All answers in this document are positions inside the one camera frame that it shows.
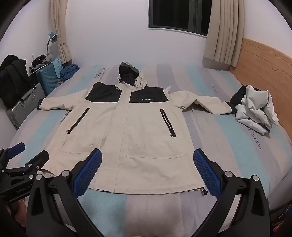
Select beige and black hooded jacket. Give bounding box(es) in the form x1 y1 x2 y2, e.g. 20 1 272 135
36 61 232 196

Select blue desk lamp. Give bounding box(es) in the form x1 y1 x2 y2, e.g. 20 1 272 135
46 32 58 57

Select white and black jacket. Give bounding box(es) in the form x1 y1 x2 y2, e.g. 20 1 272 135
228 85 279 135

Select beige curtain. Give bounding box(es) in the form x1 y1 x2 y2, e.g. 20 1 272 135
203 0 245 67
51 0 73 66

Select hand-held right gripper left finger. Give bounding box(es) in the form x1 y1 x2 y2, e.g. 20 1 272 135
26 148 103 237

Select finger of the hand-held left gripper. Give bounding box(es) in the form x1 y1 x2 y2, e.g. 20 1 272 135
5 150 50 181
0 142 25 164

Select dark window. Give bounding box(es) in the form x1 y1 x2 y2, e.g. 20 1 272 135
148 0 216 37

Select teal suitcase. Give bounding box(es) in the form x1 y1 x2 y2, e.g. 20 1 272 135
35 59 63 96

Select blue clothes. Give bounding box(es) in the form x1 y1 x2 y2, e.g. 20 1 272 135
60 64 80 81

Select silver suitcase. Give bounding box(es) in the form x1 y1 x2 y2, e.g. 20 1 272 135
6 83 46 131

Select person's left hand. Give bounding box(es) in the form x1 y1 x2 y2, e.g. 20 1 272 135
6 199 29 229

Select black backpack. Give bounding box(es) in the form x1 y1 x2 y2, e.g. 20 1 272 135
0 55 31 110

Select wooden headboard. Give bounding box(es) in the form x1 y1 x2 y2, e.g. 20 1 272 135
229 38 292 146

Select grey clothes pile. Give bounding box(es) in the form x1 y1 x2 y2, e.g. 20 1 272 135
29 54 54 73

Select light teal cloth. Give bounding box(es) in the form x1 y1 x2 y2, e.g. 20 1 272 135
51 58 63 71

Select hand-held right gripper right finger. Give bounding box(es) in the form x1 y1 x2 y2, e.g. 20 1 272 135
193 148 271 237

